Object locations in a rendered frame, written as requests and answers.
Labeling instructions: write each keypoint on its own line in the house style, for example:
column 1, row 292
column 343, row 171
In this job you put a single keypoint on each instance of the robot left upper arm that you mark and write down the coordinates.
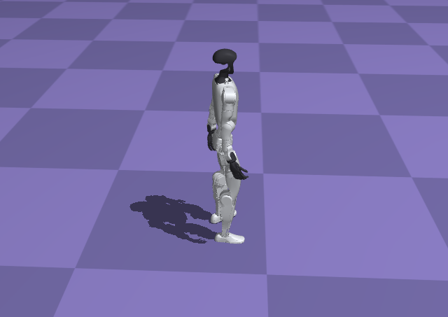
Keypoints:
column 212, row 102

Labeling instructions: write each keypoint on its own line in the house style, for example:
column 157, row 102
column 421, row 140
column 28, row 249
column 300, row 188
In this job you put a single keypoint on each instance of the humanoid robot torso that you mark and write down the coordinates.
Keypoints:
column 217, row 90

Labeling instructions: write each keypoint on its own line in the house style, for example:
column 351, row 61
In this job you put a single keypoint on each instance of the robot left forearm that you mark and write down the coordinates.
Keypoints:
column 211, row 120

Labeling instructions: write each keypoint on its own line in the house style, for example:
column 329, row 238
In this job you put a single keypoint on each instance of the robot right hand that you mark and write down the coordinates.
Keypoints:
column 235, row 168

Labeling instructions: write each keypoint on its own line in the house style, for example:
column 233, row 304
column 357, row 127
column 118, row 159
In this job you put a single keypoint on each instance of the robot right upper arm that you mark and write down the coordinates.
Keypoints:
column 228, row 99

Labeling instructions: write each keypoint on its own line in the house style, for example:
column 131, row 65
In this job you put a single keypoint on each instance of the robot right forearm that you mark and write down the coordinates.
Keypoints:
column 226, row 137

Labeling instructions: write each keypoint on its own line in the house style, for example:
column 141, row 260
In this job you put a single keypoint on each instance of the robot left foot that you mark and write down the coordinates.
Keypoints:
column 215, row 218

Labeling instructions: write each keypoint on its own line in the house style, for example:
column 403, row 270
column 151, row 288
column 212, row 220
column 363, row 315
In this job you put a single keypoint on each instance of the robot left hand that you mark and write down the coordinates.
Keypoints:
column 209, row 138

